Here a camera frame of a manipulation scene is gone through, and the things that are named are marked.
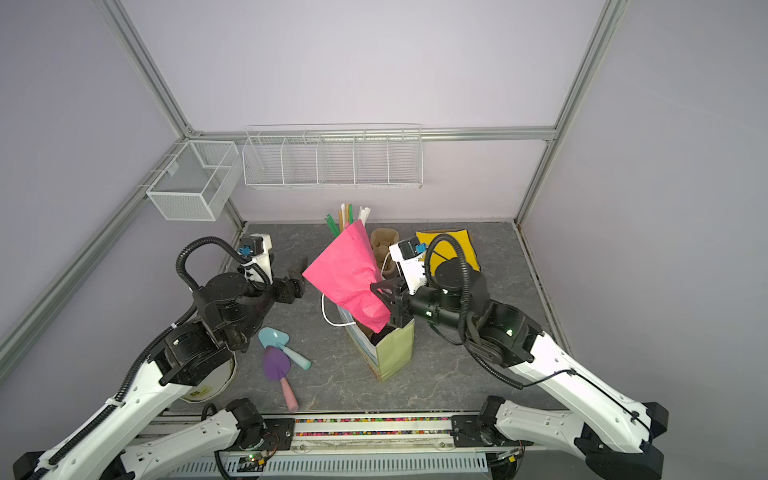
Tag pink paper napkin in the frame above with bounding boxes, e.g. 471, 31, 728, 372
303, 220, 384, 333

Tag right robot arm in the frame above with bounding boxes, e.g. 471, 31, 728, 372
370, 233, 669, 479

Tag cardboard cup carrier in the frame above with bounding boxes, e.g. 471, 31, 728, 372
370, 227, 400, 278

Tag green stirrer sticks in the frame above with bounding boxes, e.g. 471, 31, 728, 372
325, 203, 354, 237

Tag potted green plant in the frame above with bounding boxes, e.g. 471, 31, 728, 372
181, 356, 237, 404

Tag teal toy shovel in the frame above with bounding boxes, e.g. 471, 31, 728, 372
257, 327, 312, 370

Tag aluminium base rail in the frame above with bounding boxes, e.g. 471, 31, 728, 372
116, 410, 625, 460

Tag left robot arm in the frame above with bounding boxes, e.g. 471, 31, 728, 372
13, 235, 309, 479

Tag yellow napkin stack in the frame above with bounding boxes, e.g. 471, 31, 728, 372
416, 229, 481, 275

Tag purple pink toy shovel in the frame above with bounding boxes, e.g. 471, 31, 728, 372
263, 346, 299, 413

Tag wide white wire basket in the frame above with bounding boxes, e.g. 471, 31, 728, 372
241, 123, 424, 188

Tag painted paper gift bag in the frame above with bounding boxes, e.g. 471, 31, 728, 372
321, 294, 415, 382

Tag white wrapped straws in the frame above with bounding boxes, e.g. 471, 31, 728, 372
358, 207, 371, 225

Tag small white wire basket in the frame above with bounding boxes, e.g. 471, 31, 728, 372
147, 140, 243, 222

